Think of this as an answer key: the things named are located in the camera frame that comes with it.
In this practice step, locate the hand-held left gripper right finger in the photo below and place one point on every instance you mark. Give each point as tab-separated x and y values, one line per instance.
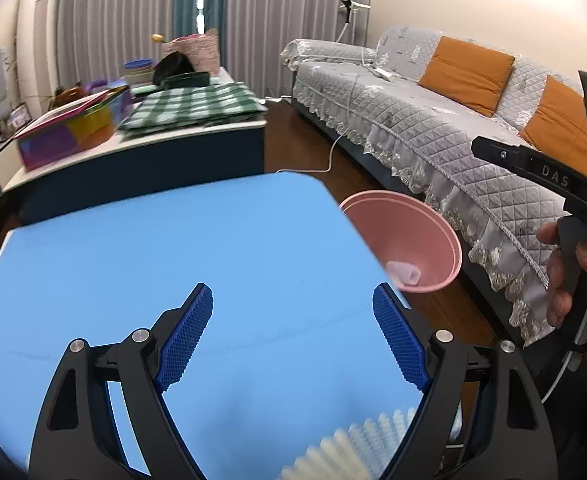
403	340

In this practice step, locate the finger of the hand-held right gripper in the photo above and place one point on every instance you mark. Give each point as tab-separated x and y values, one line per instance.
498	150

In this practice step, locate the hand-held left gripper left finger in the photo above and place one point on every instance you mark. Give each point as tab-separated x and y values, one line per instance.
186	340

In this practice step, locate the pink plastic bin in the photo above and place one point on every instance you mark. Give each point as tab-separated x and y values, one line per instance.
398	220

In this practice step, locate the orange cushion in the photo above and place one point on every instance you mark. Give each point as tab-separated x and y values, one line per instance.
558	125
466	75

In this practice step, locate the clear plastic tube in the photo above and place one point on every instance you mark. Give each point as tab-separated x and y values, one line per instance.
404	274

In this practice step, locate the grey quilted sofa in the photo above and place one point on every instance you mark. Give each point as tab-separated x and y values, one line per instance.
423	150

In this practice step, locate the blue foam mat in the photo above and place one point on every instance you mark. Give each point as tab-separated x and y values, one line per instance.
173	240

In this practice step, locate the white bristle roller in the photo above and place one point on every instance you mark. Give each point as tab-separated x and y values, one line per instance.
353	445

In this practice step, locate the dark table with white top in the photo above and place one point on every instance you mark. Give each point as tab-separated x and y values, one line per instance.
148	160

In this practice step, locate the white stand lamp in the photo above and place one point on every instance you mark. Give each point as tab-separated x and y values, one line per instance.
348	7

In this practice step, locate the green checked cloth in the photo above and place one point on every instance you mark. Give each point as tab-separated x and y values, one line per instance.
193	105

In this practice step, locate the colourful storage box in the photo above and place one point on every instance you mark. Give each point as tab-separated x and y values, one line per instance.
58	140

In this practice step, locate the grey curtain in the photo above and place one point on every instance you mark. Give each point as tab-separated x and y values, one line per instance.
283	20

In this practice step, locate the dark green tray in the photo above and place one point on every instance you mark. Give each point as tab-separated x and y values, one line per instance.
188	80

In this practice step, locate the brown plush toy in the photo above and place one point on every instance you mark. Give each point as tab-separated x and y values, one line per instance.
71	95

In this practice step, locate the stack of plastic bowls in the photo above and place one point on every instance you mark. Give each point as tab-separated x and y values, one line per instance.
138	72

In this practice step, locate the black hat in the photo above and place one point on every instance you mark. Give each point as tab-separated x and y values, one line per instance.
173	67

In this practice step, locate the pink woven basket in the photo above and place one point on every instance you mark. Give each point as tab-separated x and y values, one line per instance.
201	52

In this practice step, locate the yellow artificial flower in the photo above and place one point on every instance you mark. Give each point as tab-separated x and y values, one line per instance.
158	38

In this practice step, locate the white floor air conditioner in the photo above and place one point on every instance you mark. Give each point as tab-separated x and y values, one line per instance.
38	35

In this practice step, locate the small photo frame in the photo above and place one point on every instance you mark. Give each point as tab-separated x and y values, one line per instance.
18	119

